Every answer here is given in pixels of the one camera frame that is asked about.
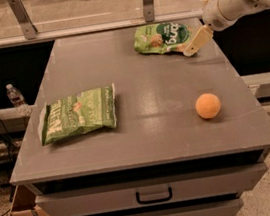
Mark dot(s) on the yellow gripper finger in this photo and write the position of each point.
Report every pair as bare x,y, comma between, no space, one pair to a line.
203,35

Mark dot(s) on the green rice chip bag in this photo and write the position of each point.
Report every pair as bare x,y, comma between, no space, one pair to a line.
163,38

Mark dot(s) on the green jalapeno chip bag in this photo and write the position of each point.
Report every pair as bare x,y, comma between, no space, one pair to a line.
78,114

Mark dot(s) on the orange fruit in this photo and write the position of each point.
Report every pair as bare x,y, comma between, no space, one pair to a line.
208,106

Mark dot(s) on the clear plastic water bottle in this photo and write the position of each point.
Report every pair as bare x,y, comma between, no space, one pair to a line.
15,96

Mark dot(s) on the upper grey drawer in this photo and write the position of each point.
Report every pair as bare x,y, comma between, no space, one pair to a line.
153,191

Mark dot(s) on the left metal bracket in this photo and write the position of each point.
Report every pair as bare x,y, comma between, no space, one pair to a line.
27,27

